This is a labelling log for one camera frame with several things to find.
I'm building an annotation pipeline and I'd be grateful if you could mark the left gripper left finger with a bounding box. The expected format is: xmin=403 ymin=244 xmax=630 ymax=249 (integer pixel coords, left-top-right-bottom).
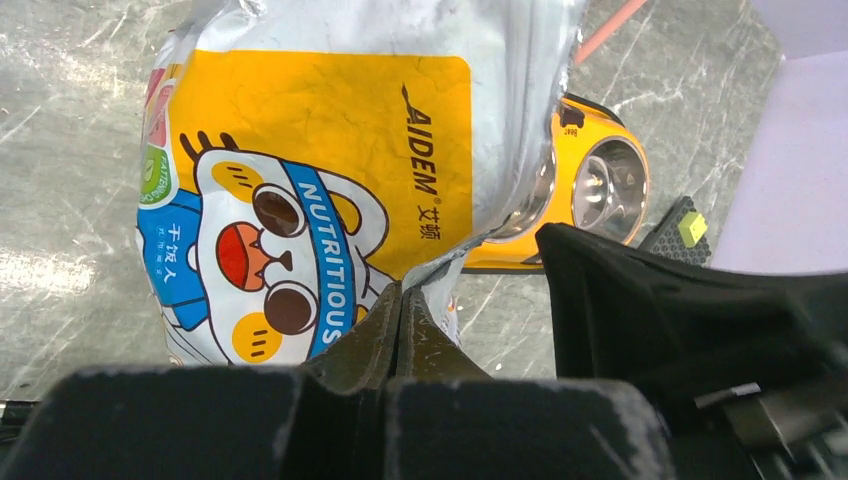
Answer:
xmin=1 ymin=284 xmax=402 ymax=479

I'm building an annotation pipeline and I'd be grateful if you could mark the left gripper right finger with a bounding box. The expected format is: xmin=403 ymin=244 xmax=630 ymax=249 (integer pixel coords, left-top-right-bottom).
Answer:
xmin=384 ymin=290 xmax=676 ymax=479

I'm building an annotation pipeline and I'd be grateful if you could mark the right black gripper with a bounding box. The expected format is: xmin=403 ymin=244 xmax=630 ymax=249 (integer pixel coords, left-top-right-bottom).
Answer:
xmin=536 ymin=224 xmax=847 ymax=479

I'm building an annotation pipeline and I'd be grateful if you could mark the pet food bag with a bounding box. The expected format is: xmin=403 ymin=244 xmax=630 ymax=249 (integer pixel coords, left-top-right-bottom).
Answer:
xmin=135 ymin=1 xmax=585 ymax=366

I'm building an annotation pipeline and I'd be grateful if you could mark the yellow double pet bowl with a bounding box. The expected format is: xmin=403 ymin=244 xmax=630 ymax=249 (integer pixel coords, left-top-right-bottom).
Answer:
xmin=463 ymin=94 xmax=650 ymax=274

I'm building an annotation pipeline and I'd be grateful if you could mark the green building brick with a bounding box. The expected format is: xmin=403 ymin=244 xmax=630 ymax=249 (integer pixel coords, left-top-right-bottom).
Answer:
xmin=677 ymin=211 xmax=708 ymax=249

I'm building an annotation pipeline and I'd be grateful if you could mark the grey building baseplate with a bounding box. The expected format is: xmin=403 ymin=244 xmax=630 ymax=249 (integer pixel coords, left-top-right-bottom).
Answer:
xmin=638 ymin=196 xmax=712 ymax=267

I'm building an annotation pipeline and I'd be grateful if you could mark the pink music stand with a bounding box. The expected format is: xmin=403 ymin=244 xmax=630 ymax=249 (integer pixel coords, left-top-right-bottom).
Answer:
xmin=574 ymin=0 xmax=646 ymax=66

